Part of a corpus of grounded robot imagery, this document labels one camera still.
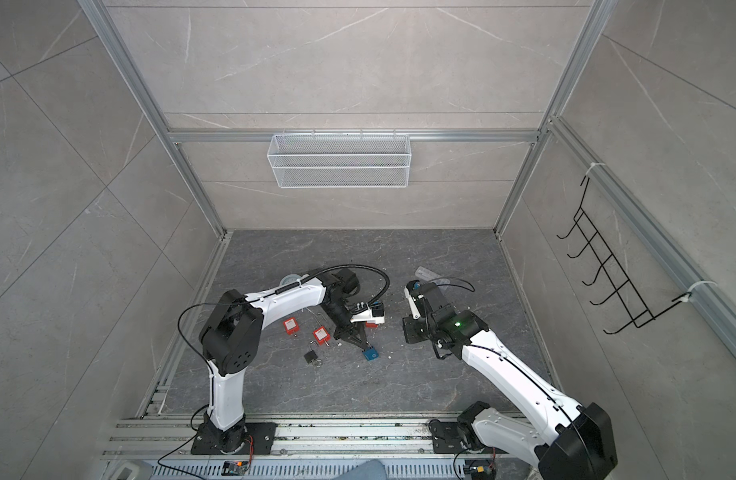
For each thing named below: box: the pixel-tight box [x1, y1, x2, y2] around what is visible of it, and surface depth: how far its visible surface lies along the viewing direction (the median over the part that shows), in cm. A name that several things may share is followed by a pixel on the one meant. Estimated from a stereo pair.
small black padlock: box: [303, 340, 319, 364], surface depth 89 cm
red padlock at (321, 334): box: [312, 326, 331, 345], surface depth 92 cm
